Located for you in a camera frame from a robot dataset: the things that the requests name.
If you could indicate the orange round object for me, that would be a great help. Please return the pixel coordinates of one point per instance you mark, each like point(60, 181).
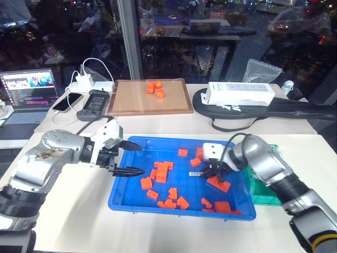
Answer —
point(160, 93)
point(150, 88)
point(158, 84)

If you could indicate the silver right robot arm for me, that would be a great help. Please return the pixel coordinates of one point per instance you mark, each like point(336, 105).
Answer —
point(271, 168)

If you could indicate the small white bottle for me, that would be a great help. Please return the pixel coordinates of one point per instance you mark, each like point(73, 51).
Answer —
point(287, 87)

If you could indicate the open laptop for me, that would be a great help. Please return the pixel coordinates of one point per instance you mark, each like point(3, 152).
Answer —
point(26, 105)

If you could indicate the large orange block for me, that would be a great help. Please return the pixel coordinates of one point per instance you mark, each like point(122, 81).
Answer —
point(222, 207)
point(217, 185)

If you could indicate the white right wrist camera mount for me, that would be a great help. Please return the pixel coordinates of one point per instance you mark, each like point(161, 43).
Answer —
point(213, 150)

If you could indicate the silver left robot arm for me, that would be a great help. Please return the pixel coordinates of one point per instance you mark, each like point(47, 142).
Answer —
point(39, 168)

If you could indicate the black bag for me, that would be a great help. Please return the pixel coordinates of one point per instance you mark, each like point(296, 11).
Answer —
point(289, 109)

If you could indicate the grey metal pillar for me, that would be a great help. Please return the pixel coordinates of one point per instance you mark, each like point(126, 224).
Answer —
point(129, 39)

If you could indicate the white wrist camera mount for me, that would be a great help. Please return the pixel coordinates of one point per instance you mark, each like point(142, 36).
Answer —
point(108, 131)
point(213, 150)

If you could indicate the white charger plug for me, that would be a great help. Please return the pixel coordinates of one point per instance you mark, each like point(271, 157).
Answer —
point(85, 81)

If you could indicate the brown wooden tray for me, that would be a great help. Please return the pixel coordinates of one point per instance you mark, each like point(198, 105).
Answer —
point(131, 102)

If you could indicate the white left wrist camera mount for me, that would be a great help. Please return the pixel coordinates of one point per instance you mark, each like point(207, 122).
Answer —
point(108, 131)

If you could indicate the black handheld device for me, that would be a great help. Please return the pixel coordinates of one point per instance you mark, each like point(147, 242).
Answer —
point(93, 105)

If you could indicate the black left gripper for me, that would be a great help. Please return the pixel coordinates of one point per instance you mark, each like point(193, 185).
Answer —
point(105, 157)

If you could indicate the green plastic bin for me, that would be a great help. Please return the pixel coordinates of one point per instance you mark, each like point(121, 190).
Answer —
point(259, 189)

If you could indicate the small orange block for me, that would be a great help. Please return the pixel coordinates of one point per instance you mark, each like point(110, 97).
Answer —
point(199, 153)
point(183, 203)
point(236, 212)
point(206, 203)
point(160, 204)
point(183, 152)
point(153, 174)
point(195, 162)
point(152, 194)
point(208, 210)
point(173, 193)
point(170, 203)

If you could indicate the blue plastic bin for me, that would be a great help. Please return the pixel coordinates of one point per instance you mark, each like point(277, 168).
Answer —
point(131, 195)

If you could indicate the black smartphone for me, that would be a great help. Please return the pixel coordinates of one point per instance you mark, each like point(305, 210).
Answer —
point(67, 102)

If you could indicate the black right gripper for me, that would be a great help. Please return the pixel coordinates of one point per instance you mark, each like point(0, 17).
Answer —
point(214, 164)

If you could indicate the white power strip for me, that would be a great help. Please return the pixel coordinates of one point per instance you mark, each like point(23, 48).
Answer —
point(102, 86)

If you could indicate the white label sticker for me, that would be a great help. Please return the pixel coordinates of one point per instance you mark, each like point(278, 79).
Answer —
point(195, 173)

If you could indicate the long white box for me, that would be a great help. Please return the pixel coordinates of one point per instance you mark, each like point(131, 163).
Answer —
point(239, 93)

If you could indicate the long orange block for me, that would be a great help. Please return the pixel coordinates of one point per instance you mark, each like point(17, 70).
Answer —
point(164, 165)

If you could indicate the clear plastic bag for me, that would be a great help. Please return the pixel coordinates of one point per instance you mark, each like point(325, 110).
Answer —
point(260, 71)

